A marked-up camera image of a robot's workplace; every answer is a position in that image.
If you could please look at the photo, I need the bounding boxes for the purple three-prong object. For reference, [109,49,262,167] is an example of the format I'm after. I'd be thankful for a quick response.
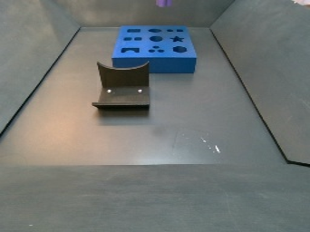
[157,0,174,7]

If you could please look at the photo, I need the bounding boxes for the black curved holder stand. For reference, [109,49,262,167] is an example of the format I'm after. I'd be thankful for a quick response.
[93,63,150,109]

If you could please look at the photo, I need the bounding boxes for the blue shape-sorter block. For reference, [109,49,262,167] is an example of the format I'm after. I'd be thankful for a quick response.
[111,25,197,73]

